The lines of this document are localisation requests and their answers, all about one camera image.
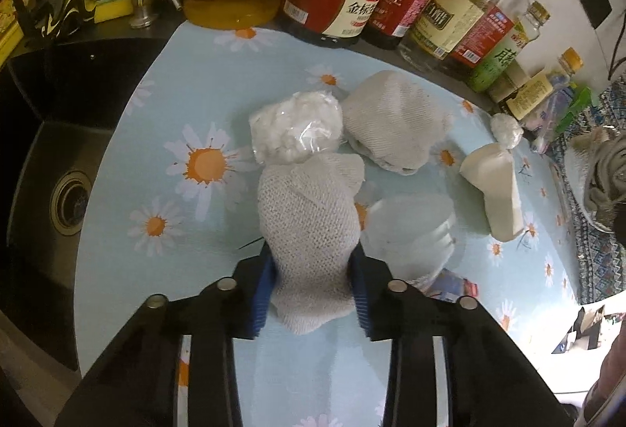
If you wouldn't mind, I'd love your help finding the pale label bottle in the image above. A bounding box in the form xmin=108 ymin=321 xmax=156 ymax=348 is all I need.
xmin=489 ymin=63 xmax=531 ymax=104

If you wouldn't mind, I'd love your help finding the white knitted cloth bundle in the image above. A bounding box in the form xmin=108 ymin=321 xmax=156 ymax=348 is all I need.
xmin=257 ymin=153 xmax=367 ymax=336

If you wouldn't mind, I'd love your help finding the green label bottle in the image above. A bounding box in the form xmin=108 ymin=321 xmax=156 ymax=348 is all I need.
xmin=466 ymin=1 xmax=552 ymax=94

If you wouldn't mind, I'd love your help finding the clear bag of green packets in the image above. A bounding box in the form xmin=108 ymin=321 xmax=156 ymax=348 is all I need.
xmin=531 ymin=74 xmax=605 ymax=155

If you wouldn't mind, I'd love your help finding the colourful printed packet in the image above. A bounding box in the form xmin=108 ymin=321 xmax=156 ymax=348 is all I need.
xmin=423 ymin=268 xmax=482 ymax=308

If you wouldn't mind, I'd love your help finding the black kitchen sink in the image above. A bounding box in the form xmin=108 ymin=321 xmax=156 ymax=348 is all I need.
xmin=0 ymin=23 xmax=172 ymax=374

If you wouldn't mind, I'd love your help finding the dark bottle red label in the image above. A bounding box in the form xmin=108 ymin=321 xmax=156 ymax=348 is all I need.
xmin=440 ymin=0 xmax=545 ymax=81

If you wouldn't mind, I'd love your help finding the light blue daisy mat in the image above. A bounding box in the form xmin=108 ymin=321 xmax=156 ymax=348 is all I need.
xmin=72 ymin=23 xmax=590 ymax=427

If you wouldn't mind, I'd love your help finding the black and yellow cloth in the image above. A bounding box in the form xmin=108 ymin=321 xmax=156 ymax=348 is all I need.
xmin=28 ymin=0 xmax=99 ymax=39

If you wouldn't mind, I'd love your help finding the small plastic-wrapped white ball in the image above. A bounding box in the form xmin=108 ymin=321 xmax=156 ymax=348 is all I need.
xmin=490 ymin=113 xmax=525 ymax=149

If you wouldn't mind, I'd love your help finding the large plastic-wrapped white ball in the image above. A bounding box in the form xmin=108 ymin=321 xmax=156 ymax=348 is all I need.
xmin=248 ymin=90 xmax=344 ymax=166

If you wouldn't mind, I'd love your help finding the small bottle yellow label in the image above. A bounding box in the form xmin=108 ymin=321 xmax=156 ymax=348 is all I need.
xmin=504 ymin=47 xmax=584 ymax=121

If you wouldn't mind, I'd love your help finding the printed photo sheet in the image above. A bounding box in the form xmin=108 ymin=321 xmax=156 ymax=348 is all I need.
xmin=552 ymin=304 xmax=610 ymax=355

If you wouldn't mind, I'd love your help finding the yellow sponge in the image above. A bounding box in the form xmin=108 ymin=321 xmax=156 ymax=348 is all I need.
xmin=94 ymin=0 xmax=134 ymax=25

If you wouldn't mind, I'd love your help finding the crushed clear plastic cup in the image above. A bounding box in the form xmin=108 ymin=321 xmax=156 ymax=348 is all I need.
xmin=364 ymin=193 xmax=457 ymax=286

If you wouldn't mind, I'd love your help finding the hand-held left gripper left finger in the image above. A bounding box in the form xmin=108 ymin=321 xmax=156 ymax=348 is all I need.
xmin=54 ymin=245 xmax=276 ymax=427

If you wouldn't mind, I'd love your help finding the yellow dish soap bottle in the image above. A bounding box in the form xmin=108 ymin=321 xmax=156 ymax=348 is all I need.
xmin=0 ymin=0 xmax=23 ymax=62

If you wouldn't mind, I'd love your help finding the blue patterned cloth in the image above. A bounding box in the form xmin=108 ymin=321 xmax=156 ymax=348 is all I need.
xmin=547 ymin=79 xmax=626 ymax=306

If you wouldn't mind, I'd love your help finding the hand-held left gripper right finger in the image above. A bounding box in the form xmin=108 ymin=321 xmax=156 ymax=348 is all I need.
xmin=349 ymin=245 xmax=573 ymax=427

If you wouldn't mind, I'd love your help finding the black cable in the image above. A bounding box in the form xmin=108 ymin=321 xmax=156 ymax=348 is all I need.
xmin=605 ymin=30 xmax=626 ymax=83

